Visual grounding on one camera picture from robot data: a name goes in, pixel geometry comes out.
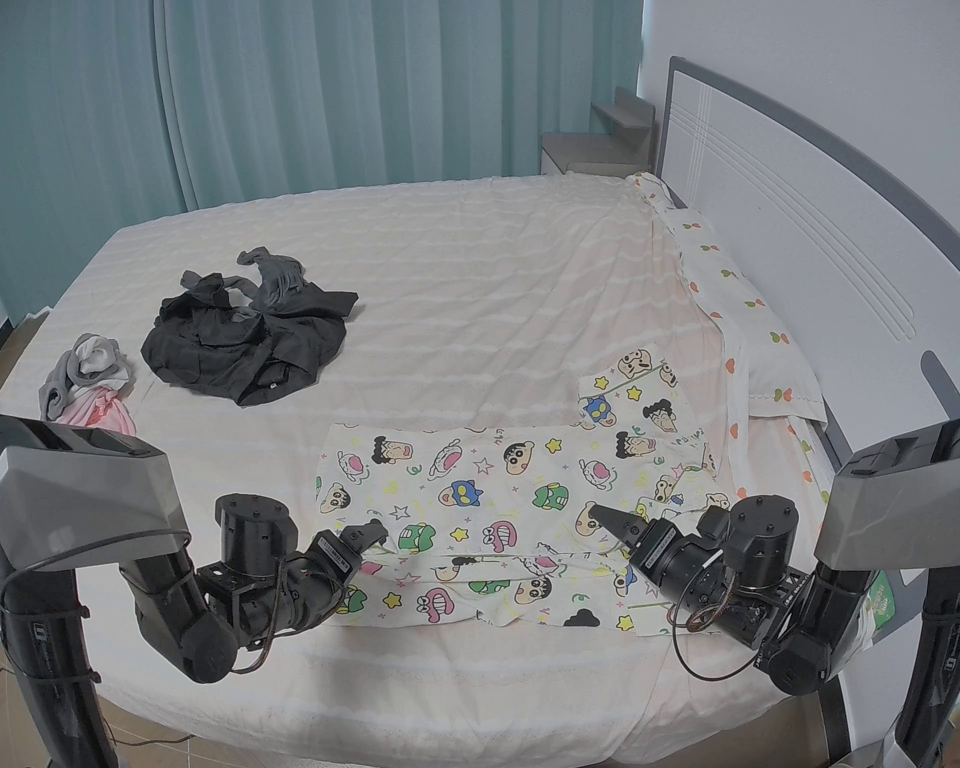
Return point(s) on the white printed pillow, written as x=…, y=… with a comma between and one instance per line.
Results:
x=772, y=360

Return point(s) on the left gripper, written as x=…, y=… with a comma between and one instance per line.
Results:
x=315, y=589

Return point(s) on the grey and white garment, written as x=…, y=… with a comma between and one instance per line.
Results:
x=94, y=360

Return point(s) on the grey bedside table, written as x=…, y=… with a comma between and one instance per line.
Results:
x=592, y=154

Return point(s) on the blue-green curtain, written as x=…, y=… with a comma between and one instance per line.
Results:
x=397, y=90
x=75, y=135

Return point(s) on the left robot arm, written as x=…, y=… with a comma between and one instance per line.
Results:
x=165, y=615

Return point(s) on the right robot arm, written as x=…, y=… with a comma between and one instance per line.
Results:
x=795, y=645

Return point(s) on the black garment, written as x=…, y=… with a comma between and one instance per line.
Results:
x=225, y=352

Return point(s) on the white printed pyjama top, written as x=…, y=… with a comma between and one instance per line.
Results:
x=510, y=495

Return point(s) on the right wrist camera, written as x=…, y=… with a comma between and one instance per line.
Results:
x=712, y=525

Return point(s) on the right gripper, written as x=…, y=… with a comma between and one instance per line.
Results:
x=675, y=562

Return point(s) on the bed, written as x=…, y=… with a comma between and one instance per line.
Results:
x=487, y=277

